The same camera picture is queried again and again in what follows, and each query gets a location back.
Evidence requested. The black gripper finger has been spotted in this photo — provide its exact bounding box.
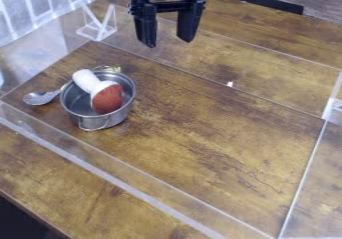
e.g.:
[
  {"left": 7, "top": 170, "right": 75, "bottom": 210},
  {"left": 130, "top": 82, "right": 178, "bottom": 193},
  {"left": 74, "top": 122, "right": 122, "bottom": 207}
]
[
  {"left": 134, "top": 4, "right": 158, "bottom": 48},
  {"left": 177, "top": 0, "right": 205, "bottom": 42}
]

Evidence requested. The red plush mushroom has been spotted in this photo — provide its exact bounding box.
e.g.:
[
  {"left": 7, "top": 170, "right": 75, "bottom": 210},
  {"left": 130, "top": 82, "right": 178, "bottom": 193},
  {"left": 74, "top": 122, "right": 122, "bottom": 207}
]
[{"left": 73, "top": 69, "right": 124, "bottom": 114}]

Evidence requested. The silver metal pot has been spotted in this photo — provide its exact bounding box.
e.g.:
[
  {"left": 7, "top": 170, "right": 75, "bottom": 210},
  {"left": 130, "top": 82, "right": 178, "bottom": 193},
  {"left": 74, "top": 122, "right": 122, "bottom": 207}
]
[{"left": 61, "top": 70, "right": 137, "bottom": 131}]

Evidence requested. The black bar in background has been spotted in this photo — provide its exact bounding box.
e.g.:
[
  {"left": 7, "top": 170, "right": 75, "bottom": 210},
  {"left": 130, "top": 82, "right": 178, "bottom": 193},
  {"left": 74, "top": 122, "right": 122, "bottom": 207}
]
[{"left": 238, "top": 0, "right": 305, "bottom": 15}]

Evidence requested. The spoon with yellow-green handle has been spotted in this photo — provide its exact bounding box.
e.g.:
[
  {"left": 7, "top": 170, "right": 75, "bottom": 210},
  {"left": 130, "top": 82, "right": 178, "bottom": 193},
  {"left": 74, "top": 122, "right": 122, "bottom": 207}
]
[{"left": 23, "top": 66, "right": 122, "bottom": 106}]

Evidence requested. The clear acrylic triangular stand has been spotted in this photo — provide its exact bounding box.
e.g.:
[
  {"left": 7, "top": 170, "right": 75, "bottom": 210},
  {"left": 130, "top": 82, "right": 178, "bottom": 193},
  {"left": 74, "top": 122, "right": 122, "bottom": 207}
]
[{"left": 77, "top": 4, "right": 118, "bottom": 41}]

